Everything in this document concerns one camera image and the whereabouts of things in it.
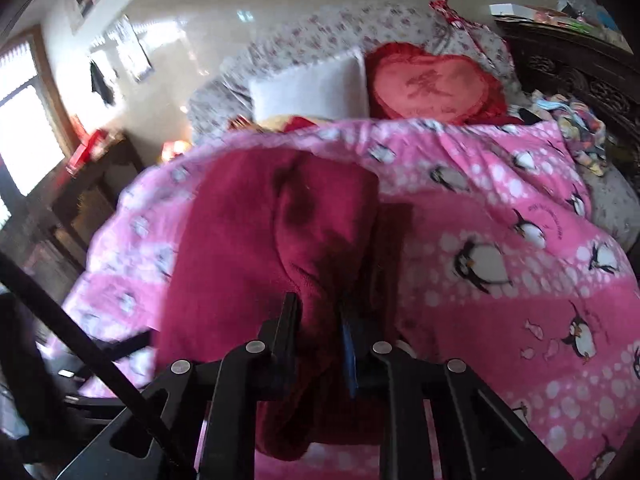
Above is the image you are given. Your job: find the dark red fleece garment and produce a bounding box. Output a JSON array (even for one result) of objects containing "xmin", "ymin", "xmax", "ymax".
[{"xmin": 152, "ymin": 147, "xmax": 416, "ymax": 461}]

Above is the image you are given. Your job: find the black cable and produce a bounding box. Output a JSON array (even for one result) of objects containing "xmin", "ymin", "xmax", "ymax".
[{"xmin": 0, "ymin": 252, "xmax": 198, "ymax": 476}]

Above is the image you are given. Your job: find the floral bedsheet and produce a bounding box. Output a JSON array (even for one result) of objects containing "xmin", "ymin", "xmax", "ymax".
[{"xmin": 187, "ymin": 2, "xmax": 638, "ymax": 256}]

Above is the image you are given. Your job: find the dark wooden desk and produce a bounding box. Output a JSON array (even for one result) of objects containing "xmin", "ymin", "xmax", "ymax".
[{"xmin": 47, "ymin": 132, "xmax": 146, "ymax": 271}]

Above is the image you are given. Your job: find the wall calendar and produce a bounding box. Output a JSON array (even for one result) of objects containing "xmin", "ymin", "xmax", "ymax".
[{"xmin": 90, "ymin": 14, "xmax": 153, "ymax": 83}]

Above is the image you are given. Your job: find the pile of colourful clothes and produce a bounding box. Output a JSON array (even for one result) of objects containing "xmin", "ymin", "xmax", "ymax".
[{"xmin": 530, "ymin": 90, "xmax": 608, "ymax": 176}]

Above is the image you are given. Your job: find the dark cloth hanging on wall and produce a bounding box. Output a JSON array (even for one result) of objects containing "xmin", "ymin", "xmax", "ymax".
[{"xmin": 89, "ymin": 60, "xmax": 117, "ymax": 106}]

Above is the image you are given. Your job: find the yellow and red cloth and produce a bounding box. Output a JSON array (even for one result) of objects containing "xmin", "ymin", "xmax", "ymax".
[{"xmin": 230, "ymin": 115, "xmax": 331, "ymax": 133}]

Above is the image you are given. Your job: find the white flat box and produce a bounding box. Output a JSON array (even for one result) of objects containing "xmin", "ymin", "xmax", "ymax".
[{"xmin": 489, "ymin": 2, "xmax": 538, "ymax": 18}]

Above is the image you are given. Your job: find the window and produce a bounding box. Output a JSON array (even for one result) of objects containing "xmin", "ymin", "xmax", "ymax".
[{"xmin": 0, "ymin": 25, "xmax": 76, "ymax": 231}]

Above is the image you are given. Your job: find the pink penguin print blanket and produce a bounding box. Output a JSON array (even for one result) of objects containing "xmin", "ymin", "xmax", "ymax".
[{"xmin": 62, "ymin": 117, "xmax": 640, "ymax": 480}]

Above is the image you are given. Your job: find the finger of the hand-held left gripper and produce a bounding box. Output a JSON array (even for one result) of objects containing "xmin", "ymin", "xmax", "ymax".
[{"xmin": 92, "ymin": 329, "xmax": 152, "ymax": 358}]

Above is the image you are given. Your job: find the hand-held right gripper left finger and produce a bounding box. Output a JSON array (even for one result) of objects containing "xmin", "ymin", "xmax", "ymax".
[{"xmin": 57, "ymin": 292, "xmax": 303, "ymax": 480}]

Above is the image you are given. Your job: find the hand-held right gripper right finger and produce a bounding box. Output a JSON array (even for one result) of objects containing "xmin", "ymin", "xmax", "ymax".
[{"xmin": 340, "ymin": 310, "xmax": 576, "ymax": 480}]

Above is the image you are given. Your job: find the floral pillow with red trim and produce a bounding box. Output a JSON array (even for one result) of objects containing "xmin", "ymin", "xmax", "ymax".
[{"xmin": 430, "ymin": 0, "xmax": 523, "ymax": 106}]

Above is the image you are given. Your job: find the red heart-shaped pillow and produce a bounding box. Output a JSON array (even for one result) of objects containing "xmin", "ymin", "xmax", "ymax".
[{"xmin": 365, "ymin": 42, "xmax": 511, "ymax": 126}]

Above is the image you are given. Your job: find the dark carved wooden headboard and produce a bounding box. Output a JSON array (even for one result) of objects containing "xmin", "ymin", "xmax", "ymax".
[{"xmin": 492, "ymin": 15, "xmax": 640, "ymax": 191}]

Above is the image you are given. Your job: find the red box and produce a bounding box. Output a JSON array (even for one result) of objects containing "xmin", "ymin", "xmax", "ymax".
[{"xmin": 67, "ymin": 129, "xmax": 113, "ymax": 171}]

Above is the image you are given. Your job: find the white pillow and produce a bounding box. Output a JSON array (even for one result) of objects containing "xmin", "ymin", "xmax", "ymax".
[{"xmin": 247, "ymin": 47, "xmax": 371, "ymax": 123}]

